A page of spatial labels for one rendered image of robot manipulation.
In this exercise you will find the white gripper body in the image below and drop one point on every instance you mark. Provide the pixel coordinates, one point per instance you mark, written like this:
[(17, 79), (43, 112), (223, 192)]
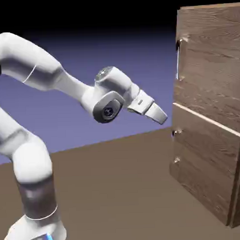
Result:
[(156, 112)]

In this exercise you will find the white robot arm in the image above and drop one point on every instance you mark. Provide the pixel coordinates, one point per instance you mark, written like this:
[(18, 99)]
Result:
[(32, 166)]

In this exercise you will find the dark wood cabinet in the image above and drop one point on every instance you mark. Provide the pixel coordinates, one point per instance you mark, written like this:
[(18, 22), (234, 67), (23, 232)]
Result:
[(213, 109)]

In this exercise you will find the tall wood cabinet door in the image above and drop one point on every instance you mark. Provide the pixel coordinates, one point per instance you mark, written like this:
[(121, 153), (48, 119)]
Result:
[(209, 70)]

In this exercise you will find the short wood cabinet door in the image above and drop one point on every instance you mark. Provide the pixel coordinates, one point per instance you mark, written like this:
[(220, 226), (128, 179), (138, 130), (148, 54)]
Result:
[(203, 163)]

